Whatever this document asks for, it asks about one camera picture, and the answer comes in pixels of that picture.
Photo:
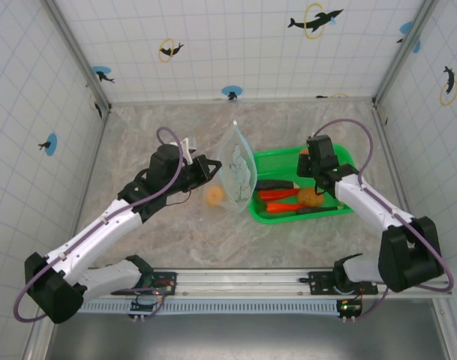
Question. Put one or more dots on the blue circle dolphin sticker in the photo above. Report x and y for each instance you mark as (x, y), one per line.
(100, 71)
(51, 144)
(406, 28)
(232, 91)

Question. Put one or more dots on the green plastic mesh basket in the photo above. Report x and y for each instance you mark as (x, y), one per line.
(273, 161)

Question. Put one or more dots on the orange fruit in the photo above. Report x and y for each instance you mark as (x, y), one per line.
(215, 196)

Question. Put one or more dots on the left small controller board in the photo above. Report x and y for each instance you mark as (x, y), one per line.
(142, 307)

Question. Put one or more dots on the clear elephant zip-top bag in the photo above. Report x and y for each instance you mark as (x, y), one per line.
(237, 165)

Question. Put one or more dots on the right small controller board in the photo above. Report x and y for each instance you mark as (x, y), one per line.
(350, 308)

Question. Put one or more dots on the aluminium mounting rail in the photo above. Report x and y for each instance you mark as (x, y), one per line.
(232, 281)

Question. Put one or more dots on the green chili pepper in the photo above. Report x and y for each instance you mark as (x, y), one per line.
(320, 210)

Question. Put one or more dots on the small controller board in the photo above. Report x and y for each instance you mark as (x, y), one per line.
(142, 307)
(350, 308)

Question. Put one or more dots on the aluminium corner post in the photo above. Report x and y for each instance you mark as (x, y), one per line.
(78, 52)
(392, 75)

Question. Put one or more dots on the brown potato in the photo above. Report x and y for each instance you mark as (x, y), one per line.
(308, 198)

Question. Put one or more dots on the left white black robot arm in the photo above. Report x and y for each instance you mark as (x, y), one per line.
(89, 247)

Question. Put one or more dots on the aluminium rear frame bar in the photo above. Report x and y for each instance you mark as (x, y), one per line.
(250, 100)

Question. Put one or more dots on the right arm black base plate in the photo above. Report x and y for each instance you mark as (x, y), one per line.
(320, 281)

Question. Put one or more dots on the orange carrot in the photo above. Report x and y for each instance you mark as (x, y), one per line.
(284, 207)

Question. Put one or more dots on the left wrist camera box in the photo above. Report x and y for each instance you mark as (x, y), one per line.
(187, 148)

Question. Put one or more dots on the aluminium side frame bar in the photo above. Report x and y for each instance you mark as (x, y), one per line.
(395, 165)

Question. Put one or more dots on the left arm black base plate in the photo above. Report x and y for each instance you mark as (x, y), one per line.
(168, 279)

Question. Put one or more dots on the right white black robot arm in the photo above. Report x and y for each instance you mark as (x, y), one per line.
(357, 202)

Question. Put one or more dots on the dark purple eggplant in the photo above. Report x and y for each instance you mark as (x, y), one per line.
(275, 184)

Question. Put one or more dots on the red chili pepper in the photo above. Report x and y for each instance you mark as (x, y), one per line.
(278, 194)

